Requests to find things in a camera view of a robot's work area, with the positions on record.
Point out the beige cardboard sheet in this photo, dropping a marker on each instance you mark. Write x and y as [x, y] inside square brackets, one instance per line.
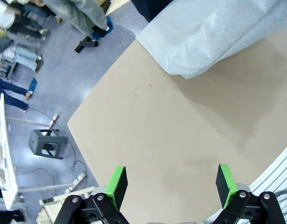
[116, 6]

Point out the white ribbed cover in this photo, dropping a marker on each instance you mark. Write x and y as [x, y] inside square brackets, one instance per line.
[274, 172]

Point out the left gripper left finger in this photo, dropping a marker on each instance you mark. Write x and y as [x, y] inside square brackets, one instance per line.
[115, 186]

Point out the mannequin in dark jeans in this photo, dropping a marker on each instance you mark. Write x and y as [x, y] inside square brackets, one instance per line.
[8, 87]

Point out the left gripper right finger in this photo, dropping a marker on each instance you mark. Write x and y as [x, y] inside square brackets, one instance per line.
[226, 184]

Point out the white metal floor bar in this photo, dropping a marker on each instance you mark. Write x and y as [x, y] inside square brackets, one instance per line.
[29, 121]
[52, 187]

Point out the white table with clutter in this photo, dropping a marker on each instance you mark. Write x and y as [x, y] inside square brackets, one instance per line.
[6, 151]

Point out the person in black t-shirt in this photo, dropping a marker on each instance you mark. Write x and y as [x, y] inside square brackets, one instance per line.
[150, 9]

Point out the person in white t-shirt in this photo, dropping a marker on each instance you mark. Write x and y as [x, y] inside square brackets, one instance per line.
[24, 24]

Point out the grey training pants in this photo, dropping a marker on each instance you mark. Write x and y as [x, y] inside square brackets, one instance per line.
[204, 35]

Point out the grey plastic stool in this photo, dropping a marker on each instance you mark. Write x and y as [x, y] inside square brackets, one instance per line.
[37, 142]

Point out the black stand base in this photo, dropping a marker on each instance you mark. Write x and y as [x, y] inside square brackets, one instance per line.
[86, 44]

